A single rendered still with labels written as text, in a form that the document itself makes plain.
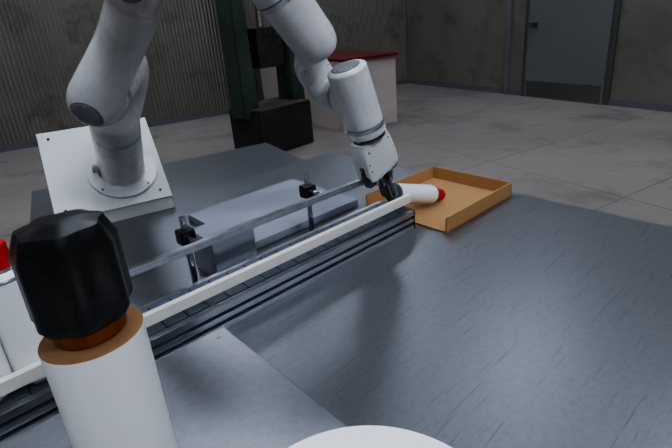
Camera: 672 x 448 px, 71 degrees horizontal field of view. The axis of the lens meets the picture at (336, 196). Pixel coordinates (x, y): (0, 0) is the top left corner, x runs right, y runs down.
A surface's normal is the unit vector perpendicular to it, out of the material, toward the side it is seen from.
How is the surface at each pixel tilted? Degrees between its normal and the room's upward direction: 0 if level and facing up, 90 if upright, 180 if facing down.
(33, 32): 90
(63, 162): 42
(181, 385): 0
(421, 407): 0
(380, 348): 0
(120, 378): 90
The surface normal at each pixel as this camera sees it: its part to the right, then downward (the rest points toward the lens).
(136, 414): 0.80, 0.15
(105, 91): 0.21, 0.58
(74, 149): 0.28, -0.51
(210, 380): -0.07, -0.93
